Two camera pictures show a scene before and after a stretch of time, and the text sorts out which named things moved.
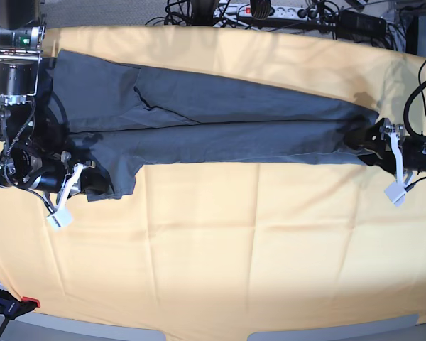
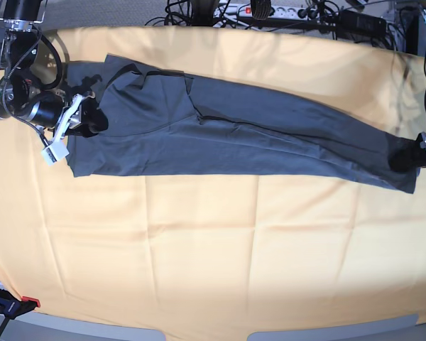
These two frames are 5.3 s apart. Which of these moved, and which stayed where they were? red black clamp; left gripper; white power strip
Moved: left gripper
Stayed: white power strip; red black clamp
